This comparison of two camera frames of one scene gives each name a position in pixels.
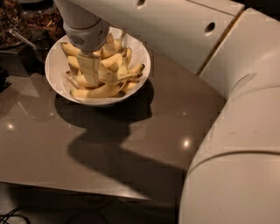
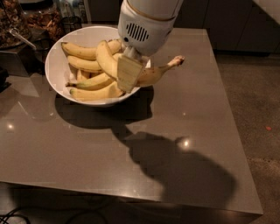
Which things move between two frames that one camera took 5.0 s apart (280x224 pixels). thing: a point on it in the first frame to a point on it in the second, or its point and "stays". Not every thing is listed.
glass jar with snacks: (12, 16) stays
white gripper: (87, 38) to (144, 35)
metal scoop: (15, 31) stays
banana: (80, 83) to (95, 83)
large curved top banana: (113, 73) to (149, 74)
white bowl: (56, 66) stays
